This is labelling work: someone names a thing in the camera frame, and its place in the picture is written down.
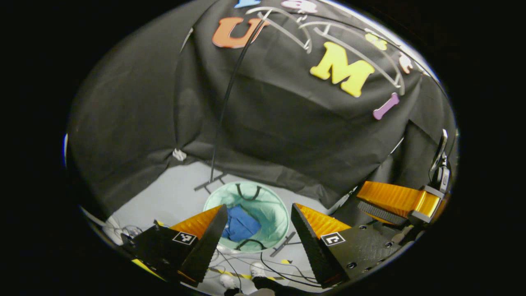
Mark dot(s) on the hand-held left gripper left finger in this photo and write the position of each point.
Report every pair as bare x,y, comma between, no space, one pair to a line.
209,242

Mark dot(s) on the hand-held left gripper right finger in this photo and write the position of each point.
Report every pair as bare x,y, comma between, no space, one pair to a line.
310,246

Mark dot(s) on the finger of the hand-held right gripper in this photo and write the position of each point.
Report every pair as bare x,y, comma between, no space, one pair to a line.
382,211

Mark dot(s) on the blue jacket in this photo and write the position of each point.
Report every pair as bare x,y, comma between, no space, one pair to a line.
240,224

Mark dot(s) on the green mesh laundry hamper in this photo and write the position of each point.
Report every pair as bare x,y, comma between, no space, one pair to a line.
269,205

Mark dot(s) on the white clothes hanger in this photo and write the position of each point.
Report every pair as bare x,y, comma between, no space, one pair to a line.
287,33
361,57

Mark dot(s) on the black clothes rack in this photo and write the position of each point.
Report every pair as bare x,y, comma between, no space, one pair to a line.
224,111

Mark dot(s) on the yellow black floor tape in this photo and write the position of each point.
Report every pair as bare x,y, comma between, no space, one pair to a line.
228,272

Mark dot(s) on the person's white shoe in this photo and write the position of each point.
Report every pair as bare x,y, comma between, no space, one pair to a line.
228,281
258,270

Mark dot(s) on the white cloth knot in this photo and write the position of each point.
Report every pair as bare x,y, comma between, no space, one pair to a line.
179,155

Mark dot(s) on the black backdrop cloth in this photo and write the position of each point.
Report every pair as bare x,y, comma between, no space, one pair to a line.
267,123

